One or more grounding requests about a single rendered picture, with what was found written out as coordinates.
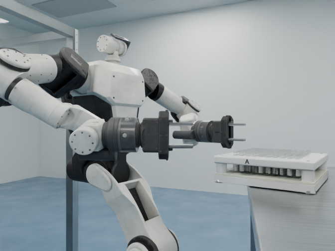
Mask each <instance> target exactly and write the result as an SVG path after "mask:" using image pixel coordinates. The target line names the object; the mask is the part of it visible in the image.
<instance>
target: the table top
mask: <svg viewBox="0 0 335 251"><path fill-rule="evenodd" d="M327 169H328V172H329V177H328V179H327V180H326V181H325V182H324V183H323V184H322V186H321V187H320V188H319V189H318V190H317V191H316V194H305V193H303V192H296V191H287V190H279V189H271V188H263V187H255V186H247V191H248V198H249V205H250V212H251V219H252V226H253V233H254V240H255V247H256V251H335V167H328V166H327Z"/></svg>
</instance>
